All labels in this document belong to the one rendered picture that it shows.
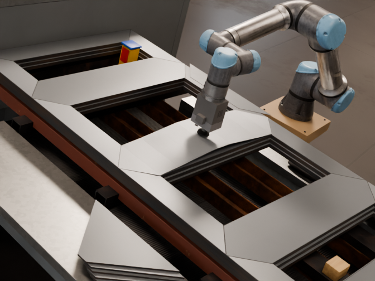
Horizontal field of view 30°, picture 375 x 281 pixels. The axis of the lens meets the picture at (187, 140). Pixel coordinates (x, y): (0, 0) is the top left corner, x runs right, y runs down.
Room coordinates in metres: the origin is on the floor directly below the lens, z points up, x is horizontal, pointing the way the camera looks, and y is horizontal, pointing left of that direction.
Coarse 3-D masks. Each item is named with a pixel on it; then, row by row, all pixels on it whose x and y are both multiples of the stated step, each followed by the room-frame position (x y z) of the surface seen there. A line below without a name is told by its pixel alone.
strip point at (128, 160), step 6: (126, 150) 1.85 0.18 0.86; (120, 156) 1.80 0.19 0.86; (126, 156) 1.81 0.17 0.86; (132, 156) 1.82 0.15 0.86; (120, 162) 1.77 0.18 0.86; (126, 162) 1.78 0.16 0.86; (132, 162) 1.79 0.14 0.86; (138, 162) 1.80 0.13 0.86; (126, 168) 1.75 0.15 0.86; (132, 168) 1.76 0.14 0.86; (138, 168) 1.77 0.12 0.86; (144, 168) 1.77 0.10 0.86; (150, 168) 1.78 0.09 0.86; (156, 174) 1.76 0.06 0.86
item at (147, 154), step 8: (128, 144) 1.88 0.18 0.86; (136, 144) 1.89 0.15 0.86; (144, 144) 1.90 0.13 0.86; (136, 152) 1.85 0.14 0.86; (144, 152) 1.86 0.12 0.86; (152, 152) 1.87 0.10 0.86; (144, 160) 1.82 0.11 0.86; (152, 160) 1.83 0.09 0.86; (160, 160) 1.84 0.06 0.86; (168, 160) 1.85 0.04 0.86; (152, 168) 1.78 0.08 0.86; (160, 168) 1.79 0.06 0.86; (168, 168) 1.80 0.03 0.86
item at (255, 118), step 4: (240, 112) 2.31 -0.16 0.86; (244, 112) 2.32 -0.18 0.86; (244, 116) 2.29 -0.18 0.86; (248, 116) 2.30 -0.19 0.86; (252, 116) 2.31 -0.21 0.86; (256, 116) 2.32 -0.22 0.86; (252, 120) 2.27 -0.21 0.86; (256, 120) 2.28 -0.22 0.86; (260, 120) 2.29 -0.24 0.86; (264, 120) 2.30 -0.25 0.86; (260, 124) 2.26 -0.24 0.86; (264, 124) 2.27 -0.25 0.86; (268, 124) 2.28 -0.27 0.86; (264, 128) 2.24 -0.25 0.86; (268, 128) 2.25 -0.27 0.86
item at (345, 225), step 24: (96, 48) 2.54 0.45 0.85; (120, 48) 2.63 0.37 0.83; (0, 72) 2.12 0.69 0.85; (24, 96) 2.03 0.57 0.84; (120, 96) 2.21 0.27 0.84; (144, 96) 2.29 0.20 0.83; (48, 120) 1.95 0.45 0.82; (240, 144) 2.08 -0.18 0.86; (264, 144) 2.17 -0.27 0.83; (192, 168) 1.87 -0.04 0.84; (312, 168) 2.09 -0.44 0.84; (144, 192) 1.67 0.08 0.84; (168, 216) 1.61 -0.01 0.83; (360, 216) 1.87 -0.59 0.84; (192, 240) 1.55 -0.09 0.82; (312, 240) 1.66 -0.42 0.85; (288, 264) 1.55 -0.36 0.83
